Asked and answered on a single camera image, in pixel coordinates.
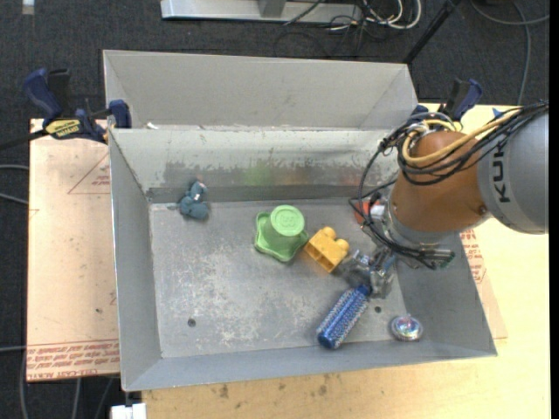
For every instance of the blue-grey toy animal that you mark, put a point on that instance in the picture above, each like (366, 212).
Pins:
(194, 203)

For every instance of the yellow toy building brick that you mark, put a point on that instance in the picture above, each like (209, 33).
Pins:
(327, 248)

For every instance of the green plastic cup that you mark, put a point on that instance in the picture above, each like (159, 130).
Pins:
(283, 234)

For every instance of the grey metal bin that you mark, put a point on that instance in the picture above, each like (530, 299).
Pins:
(244, 286)

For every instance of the red round object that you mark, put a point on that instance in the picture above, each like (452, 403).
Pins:
(360, 212)

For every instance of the brown cardboard board red print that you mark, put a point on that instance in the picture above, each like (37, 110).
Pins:
(70, 251)

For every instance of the blue bristle hair roller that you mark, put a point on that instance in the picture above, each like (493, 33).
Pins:
(342, 317)

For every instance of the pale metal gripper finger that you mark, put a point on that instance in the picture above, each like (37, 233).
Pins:
(381, 283)
(357, 263)

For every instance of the shiny silver spinning top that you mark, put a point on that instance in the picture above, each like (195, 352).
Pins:
(407, 327)

